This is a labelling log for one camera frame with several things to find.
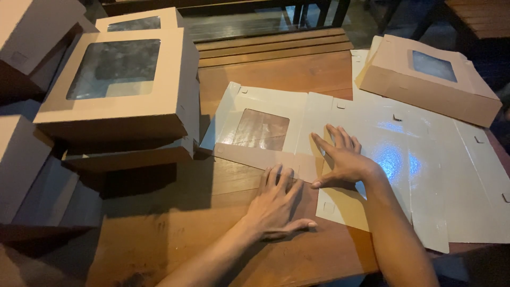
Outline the person's right hand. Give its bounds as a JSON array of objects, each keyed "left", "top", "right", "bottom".
[{"left": 310, "top": 124, "right": 385, "bottom": 190}]

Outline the person's left hand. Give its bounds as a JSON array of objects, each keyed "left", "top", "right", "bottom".
[{"left": 243, "top": 163, "right": 318, "bottom": 242}]

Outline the half-closed window cardboard box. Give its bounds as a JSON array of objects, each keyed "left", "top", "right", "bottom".
[{"left": 354, "top": 34, "right": 503, "bottom": 128}]

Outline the folded brown cardboard box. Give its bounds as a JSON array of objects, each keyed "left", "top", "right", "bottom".
[
  {"left": 61, "top": 135, "right": 197, "bottom": 173},
  {"left": 11, "top": 155, "right": 104, "bottom": 229},
  {"left": 0, "top": 0, "right": 87, "bottom": 77}
]

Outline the large folded window cardboard box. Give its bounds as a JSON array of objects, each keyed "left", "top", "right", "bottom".
[{"left": 33, "top": 27, "right": 200, "bottom": 141}]

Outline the dark wooden bench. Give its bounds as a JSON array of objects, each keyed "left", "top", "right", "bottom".
[{"left": 100, "top": 0, "right": 352, "bottom": 42}]

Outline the slatted wooden table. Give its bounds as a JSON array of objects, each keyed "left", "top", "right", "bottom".
[{"left": 443, "top": 0, "right": 510, "bottom": 40}]

